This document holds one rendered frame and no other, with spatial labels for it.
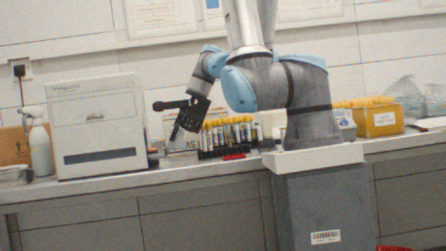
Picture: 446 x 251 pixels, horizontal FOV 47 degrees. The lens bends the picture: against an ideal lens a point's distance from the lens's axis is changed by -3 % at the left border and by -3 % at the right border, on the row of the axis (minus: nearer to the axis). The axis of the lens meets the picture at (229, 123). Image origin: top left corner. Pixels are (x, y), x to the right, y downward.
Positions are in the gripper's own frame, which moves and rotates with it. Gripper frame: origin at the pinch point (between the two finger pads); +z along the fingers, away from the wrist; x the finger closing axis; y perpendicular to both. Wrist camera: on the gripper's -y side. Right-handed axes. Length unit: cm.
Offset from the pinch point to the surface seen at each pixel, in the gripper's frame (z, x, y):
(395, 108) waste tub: -40, -3, 62
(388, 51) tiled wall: -72, 59, 75
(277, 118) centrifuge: -23.5, 24.2, 33.1
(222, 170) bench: -1.7, -8.5, 17.5
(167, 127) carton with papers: -5.6, 25.0, -2.2
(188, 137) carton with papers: -5.2, 25.0, 6.0
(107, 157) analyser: 8.1, -4.2, -15.6
